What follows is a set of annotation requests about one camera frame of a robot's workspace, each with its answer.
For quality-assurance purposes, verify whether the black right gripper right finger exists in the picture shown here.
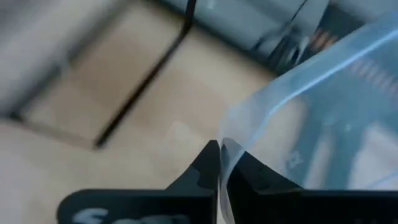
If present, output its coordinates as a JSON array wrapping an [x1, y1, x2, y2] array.
[[221, 139, 398, 224]]

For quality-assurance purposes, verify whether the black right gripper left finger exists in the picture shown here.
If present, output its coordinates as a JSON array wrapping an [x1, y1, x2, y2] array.
[[57, 139, 220, 224]]

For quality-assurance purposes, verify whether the clear plastic bag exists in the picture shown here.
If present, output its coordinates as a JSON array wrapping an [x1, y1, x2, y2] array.
[[217, 11, 398, 224]]

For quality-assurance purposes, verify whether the orange black striped tape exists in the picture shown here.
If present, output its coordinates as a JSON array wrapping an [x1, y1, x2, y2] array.
[[310, 28, 339, 51]]

